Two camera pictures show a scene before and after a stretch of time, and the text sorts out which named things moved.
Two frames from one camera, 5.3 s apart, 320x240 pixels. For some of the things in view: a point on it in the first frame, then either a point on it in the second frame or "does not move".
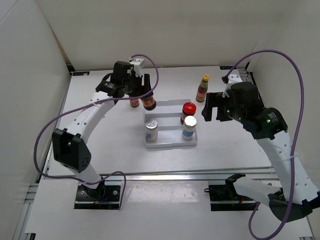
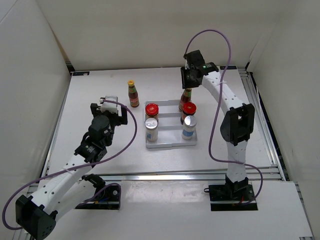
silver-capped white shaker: (151, 130) does not move
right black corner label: (227, 67) does not move
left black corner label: (80, 73) does not move
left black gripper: (141, 89) → (96, 110)
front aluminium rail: (249, 173) does not move
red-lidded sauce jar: (189, 108) does not move
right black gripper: (215, 100) → (184, 70)
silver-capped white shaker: (190, 122) does not move
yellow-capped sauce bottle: (202, 89) → (185, 97)
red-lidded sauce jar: (149, 102) → (151, 111)
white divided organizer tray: (168, 114) does not move
